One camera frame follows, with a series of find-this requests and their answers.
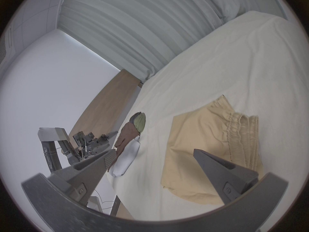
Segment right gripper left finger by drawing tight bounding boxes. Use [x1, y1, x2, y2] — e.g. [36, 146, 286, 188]
[49, 149, 117, 205]

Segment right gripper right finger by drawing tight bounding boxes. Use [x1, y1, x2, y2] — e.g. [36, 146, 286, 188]
[193, 149, 259, 205]

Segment beige shorts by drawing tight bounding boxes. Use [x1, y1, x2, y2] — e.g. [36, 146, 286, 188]
[160, 94, 265, 205]

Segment bed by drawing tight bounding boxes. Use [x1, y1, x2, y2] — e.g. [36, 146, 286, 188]
[69, 11, 308, 220]

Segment brown garment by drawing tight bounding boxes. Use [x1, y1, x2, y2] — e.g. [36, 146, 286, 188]
[107, 122, 137, 173]

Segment white garment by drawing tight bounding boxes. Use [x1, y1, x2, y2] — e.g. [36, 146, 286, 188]
[110, 135, 141, 178]

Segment olive green garment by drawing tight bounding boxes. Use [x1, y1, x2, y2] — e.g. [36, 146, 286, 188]
[131, 112, 147, 133]

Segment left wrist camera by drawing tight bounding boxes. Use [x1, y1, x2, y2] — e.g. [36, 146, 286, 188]
[72, 131, 95, 146]

